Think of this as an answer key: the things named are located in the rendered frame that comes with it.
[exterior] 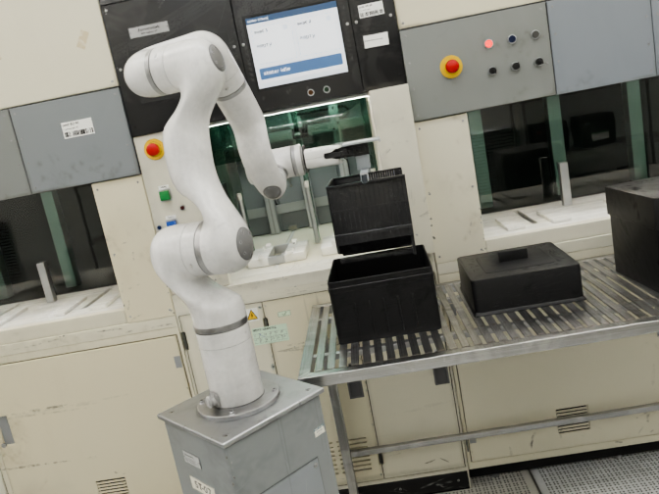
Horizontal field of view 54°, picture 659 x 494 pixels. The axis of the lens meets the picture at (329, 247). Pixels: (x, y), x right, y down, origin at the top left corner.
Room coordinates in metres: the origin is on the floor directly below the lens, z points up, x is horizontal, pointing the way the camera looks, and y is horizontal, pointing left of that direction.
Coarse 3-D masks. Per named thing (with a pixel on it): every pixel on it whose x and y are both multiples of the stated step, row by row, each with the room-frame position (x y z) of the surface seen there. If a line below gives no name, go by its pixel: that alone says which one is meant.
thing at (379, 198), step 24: (360, 168) 1.75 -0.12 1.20; (336, 192) 1.66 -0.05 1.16; (360, 192) 1.66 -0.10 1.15; (384, 192) 1.65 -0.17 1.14; (336, 216) 1.66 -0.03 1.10; (360, 216) 1.66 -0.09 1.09; (384, 216) 1.65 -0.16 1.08; (408, 216) 1.65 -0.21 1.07; (336, 240) 1.66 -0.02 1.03; (360, 240) 1.66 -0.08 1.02; (384, 240) 1.67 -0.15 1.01; (408, 240) 1.67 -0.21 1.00
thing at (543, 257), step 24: (480, 264) 1.80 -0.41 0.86; (504, 264) 1.75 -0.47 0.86; (528, 264) 1.71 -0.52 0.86; (552, 264) 1.67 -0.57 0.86; (576, 264) 1.63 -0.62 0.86; (480, 288) 1.65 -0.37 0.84; (504, 288) 1.64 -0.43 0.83; (528, 288) 1.64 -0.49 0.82; (552, 288) 1.63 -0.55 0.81; (576, 288) 1.63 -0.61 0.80; (480, 312) 1.65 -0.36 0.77; (504, 312) 1.64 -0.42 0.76
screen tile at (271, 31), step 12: (276, 24) 2.08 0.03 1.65; (288, 24) 2.07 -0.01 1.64; (252, 36) 2.08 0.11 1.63; (264, 36) 2.08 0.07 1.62; (276, 36) 2.08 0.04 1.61; (288, 36) 2.07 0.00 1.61; (276, 48) 2.08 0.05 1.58; (288, 48) 2.07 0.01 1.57; (264, 60) 2.08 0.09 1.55; (276, 60) 2.08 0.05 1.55
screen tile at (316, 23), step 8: (312, 16) 2.07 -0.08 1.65; (320, 16) 2.07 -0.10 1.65; (296, 24) 2.07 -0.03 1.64; (304, 24) 2.07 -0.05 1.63; (312, 24) 2.07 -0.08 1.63; (320, 24) 2.07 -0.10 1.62; (328, 24) 2.06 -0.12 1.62; (296, 32) 2.07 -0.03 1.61; (304, 32) 2.07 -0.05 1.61; (328, 32) 2.06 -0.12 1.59; (336, 32) 2.06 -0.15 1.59; (312, 40) 2.07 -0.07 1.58; (320, 40) 2.07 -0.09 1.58; (328, 40) 2.07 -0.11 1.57; (336, 40) 2.06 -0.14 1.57; (304, 48) 2.07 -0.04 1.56; (312, 48) 2.07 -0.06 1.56; (320, 48) 2.07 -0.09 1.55; (328, 48) 2.07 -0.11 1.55; (336, 48) 2.06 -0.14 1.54
